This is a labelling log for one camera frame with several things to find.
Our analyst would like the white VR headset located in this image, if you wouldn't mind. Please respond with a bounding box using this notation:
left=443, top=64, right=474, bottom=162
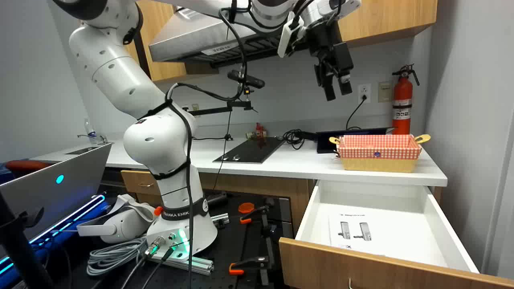
left=77, top=193, right=164, bottom=246

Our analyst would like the black flat box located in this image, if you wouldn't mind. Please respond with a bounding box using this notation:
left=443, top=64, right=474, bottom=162
left=315, top=127, right=390, bottom=156

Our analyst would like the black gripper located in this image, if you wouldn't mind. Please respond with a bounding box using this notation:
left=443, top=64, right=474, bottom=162
left=307, top=20, right=356, bottom=103

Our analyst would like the orange black bar clamp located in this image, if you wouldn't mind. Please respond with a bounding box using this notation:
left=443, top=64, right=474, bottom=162
left=228, top=256, right=270, bottom=278
left=236, top=199, right=292, bottom=228

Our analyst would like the black induction cooktop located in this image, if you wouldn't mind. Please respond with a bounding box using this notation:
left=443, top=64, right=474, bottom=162
left=212, top=135, right=286, bottom=166

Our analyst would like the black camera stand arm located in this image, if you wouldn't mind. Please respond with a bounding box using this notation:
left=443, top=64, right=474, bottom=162
left=186, top=98, right=257, bottom=117

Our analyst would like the black cable tangle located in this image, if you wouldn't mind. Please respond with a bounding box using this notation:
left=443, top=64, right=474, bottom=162
left=281, top=127, right=318, bottom=153

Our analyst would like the red fire extinguisher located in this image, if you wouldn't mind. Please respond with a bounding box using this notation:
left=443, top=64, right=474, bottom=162
left=390, top=63, right=421, bottom=137

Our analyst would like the small red figurine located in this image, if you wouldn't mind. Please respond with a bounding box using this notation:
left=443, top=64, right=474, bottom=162
left=252, top=122, right=270, bottom=146

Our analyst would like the grey laptop with glowing logo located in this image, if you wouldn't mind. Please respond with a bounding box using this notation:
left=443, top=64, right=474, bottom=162
left=0, top=142, right=114, bottom=280

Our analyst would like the chrome sink faucet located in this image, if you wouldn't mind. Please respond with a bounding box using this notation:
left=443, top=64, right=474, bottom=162
left=75, top=117, right=109, bottom=146

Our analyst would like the grey coiled cable bundle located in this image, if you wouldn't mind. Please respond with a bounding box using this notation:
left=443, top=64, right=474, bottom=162
left=85, top=238, right=149, bottom=278

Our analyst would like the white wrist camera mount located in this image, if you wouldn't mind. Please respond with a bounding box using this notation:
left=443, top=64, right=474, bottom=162
left=276, top=8, right=305, bottom=60

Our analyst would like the wooden base cabinet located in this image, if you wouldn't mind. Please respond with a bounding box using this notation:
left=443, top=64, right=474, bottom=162
left=119, top=169, right=318, bottom=238

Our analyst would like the wooden wall cabinet with knobs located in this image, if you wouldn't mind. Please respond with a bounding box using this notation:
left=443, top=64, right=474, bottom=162
left=125, top=0, right=189, bottom=84

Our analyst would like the red checkered yellow basket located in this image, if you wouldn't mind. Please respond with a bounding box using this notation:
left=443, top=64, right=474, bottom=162
left=327, top=134, right=432, bottom=174

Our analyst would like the printed instruction paper sheet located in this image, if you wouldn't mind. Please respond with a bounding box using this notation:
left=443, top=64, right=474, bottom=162
left=326, top=211, right=376, bottom=249

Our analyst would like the wooden front white drawer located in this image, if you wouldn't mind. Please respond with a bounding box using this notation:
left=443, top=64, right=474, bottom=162
left=278, top=180, right=514, bottom=289

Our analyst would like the wide wooden wall cabinet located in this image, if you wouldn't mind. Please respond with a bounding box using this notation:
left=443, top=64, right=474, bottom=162
left=335, top=0, right=440, bottom=45

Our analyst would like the black stereo camera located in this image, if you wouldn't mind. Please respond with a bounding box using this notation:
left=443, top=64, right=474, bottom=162
left=226, top=69, right=266, bottom=90

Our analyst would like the beige wall switch plate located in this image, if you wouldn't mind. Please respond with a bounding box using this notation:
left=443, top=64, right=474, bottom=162
left=376, top=79, right=395, bottom=105

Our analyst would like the black tripod leg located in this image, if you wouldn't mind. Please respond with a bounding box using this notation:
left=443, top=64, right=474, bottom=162
left=0, top=191, right=54, bottom=289

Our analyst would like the black vertical pole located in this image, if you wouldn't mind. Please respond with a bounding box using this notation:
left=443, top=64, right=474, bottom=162
left=133, top=29, right=152, bottom=82

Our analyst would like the white wall power outlet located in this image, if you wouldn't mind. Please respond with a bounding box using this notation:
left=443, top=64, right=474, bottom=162
left=356, top=82, right=372, bottom=105

